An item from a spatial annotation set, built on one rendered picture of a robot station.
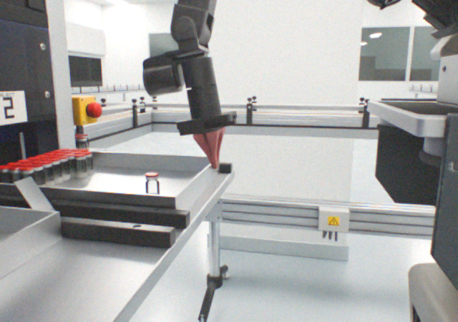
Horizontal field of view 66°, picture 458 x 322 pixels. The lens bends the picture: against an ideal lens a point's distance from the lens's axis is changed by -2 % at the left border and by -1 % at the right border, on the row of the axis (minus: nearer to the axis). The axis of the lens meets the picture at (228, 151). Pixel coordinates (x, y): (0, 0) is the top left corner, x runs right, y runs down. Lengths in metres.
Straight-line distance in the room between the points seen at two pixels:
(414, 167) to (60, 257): 0.49
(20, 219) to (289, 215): 1.24
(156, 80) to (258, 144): 1.51
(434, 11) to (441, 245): 0.41
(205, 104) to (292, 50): 1.48
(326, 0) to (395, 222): 1.19
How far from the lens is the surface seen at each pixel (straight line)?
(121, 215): 0.50
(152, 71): 0.66
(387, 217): 1.62
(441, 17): 0.66
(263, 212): 1.59
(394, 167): 0.58
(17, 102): 0.80
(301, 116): 1.46
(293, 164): 2.12
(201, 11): 0.64
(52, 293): 0.38
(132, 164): 0.80
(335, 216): 1.53
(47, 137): 0.91
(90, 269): 0.41
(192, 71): 0.63
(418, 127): 0.32
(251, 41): 2.10
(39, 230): 0.45
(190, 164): 0.74
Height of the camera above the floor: 1.07
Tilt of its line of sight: 11 degrees down
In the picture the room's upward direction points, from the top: straight up
